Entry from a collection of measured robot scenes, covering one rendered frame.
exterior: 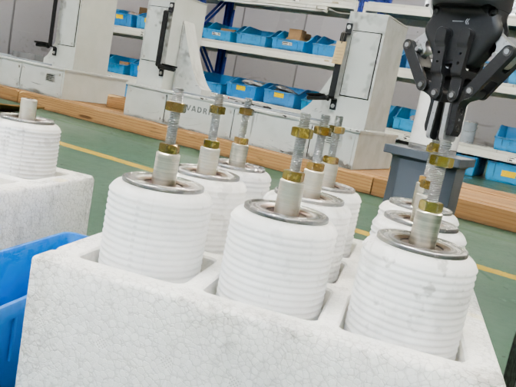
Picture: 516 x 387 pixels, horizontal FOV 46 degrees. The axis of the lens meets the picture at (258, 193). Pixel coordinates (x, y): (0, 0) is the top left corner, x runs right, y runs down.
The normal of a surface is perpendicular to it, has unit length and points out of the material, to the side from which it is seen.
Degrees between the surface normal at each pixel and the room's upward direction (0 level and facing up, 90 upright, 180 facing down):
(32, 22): 90
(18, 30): 90
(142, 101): 90
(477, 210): 90
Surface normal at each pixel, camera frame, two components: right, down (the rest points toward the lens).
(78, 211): 0.95, 0.22
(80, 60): 0.84, 0.24
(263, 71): -0.51, 0.04
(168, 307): -0.25, 0.11
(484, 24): -0.77, -0.04
